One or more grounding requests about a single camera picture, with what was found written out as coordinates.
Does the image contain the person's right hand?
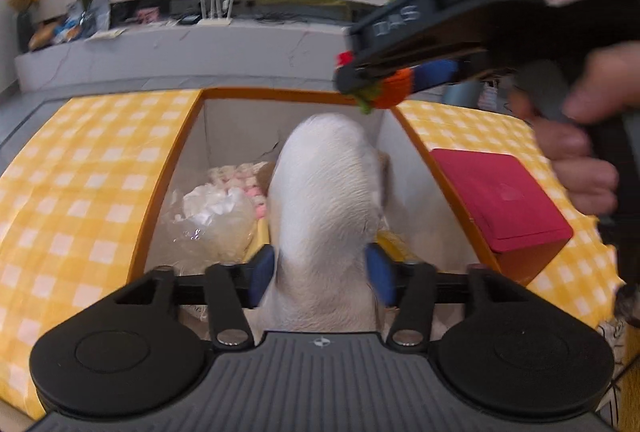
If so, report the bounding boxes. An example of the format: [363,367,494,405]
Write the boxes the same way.
[537,44,640,215]

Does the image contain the white paper sheet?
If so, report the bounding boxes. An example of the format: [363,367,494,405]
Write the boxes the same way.
[85,28,129,42]

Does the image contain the white plush toy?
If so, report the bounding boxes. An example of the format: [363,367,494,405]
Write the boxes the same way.
[247,113,451,343]

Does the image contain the yellow snack packet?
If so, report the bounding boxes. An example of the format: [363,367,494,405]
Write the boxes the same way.
[252,218,426,265]

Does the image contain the yellow checked tablecloth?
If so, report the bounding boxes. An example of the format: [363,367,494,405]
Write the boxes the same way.
[0,89,627,423]

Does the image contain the orange crochet carrot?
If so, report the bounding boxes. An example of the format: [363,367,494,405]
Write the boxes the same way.
[357,69,414,115]

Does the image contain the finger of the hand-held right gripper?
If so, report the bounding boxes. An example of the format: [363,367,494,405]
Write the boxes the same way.
[334,59,461,96]

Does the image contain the pastel woven bag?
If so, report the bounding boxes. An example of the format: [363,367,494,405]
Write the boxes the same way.
[477,79,501,113]

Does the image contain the orange bread bag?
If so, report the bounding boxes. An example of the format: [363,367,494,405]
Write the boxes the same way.
[27,19,59,50]

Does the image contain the blue snack bag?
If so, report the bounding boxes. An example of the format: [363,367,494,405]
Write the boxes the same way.
[52,12,86,43]

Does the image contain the white marble television cabinet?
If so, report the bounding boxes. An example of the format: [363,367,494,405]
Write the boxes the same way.
[15,0,401,95]

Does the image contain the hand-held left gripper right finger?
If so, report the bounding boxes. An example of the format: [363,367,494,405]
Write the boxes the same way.
[366,243,538,347]

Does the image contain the blue metal trash bin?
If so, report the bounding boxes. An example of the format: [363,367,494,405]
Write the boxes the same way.
[442,82,489,108]

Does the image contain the pink white crochet pouch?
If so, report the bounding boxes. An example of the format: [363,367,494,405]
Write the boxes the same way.
[206,162,274,221]

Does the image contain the red box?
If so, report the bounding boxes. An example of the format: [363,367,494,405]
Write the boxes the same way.
[430,148,575,287]

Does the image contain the orange cardboard box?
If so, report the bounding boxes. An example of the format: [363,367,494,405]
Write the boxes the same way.
[127,86,502,309]

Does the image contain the white router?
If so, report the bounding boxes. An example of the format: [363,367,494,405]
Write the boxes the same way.
[197,0,236,27]

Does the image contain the clear bag of white stuffing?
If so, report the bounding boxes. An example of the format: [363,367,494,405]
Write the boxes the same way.
[162,184,261,263]

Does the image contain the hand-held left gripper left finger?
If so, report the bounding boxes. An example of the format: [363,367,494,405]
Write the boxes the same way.
[115,246,276,348]

